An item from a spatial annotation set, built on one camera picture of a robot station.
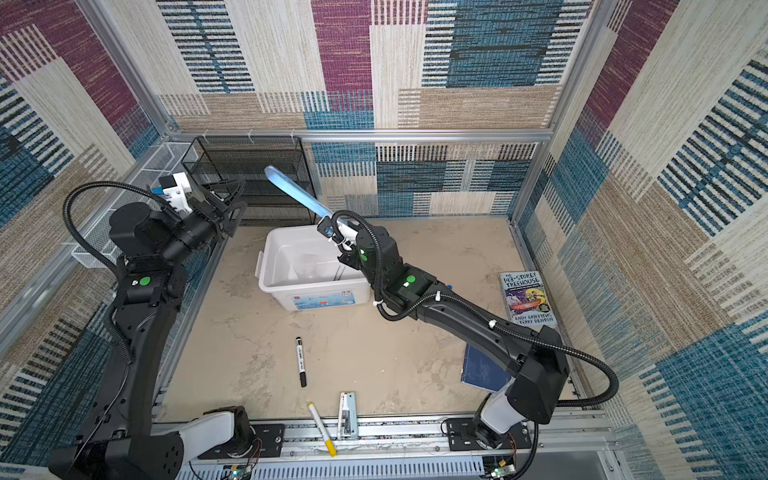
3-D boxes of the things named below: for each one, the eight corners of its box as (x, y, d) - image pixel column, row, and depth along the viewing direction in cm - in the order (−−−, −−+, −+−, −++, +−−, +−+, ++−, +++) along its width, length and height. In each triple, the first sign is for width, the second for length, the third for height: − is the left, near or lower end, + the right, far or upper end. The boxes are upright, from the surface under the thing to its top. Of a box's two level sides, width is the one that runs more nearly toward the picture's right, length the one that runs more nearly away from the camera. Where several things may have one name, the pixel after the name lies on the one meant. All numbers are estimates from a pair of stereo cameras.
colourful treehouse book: (510, 330, 92) (513, 327, 90) (495, 274, 105) (497, 270, 103) (556, 330, 92) (560, 327, 90) (535, 274, 105) (538, 270, 103)
